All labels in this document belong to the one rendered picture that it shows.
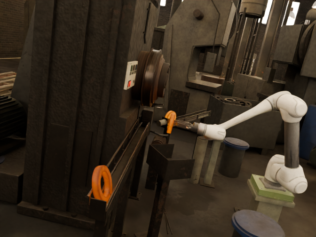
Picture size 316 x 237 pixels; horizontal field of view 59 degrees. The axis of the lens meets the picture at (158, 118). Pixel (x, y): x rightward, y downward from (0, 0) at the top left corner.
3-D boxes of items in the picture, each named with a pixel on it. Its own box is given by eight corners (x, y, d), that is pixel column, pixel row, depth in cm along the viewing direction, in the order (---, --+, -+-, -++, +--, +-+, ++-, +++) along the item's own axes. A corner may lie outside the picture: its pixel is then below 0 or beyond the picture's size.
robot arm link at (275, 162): (276, 175, 250) (283, 152, 244) (289, 185, 233) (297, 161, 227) (260, 173, 247) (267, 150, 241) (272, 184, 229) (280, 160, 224)
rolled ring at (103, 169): (111, 166, 150) (106, 167, 150) (97, 162, 132) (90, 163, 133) (113, 202, 144) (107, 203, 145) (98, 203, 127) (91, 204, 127)
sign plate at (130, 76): (123, 89, 185) (127, 61, 181) (131, 84, 210) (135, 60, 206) (126, 90, 185) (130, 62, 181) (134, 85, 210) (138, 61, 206)
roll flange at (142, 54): (125, 108, 213) (135, 44, 201) (137, 98, 258) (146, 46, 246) (138, 110, 212) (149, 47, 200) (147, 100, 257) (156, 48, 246)
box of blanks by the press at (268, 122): (212, 149, 435) (224, 100, 416) (197, 132, 514) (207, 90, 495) (272, 156, 454) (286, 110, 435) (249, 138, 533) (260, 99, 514)
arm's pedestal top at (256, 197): (281, 189, 259) (282, 185, 258) (294, 208, 228) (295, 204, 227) (246, 182, 261) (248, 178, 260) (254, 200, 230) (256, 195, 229)
